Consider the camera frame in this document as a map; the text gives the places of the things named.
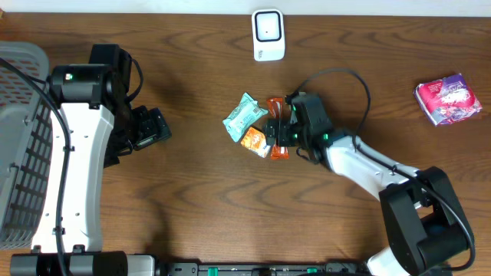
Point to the red orange snack bar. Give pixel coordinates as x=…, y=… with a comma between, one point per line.
x=276, y=111

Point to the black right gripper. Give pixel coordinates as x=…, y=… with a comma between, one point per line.
x=282, y=126

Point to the teal wet wipes pack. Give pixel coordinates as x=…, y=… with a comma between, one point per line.
x=243, y=116

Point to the purple red tissue pack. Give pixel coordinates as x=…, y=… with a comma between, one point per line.
x=447, y=100

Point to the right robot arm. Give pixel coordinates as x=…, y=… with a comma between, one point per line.
x=423, y=218

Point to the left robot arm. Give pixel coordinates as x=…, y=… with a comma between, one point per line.
x=60, y=128

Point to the grey plastic mesh basket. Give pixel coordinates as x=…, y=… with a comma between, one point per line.
x=26, y=141

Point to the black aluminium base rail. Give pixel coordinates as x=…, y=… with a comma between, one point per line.
x=195, y=269

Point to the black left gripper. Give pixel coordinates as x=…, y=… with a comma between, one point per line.
x=154, y=126

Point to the white barcode scanner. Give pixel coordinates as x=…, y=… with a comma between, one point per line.
x=268, y=34

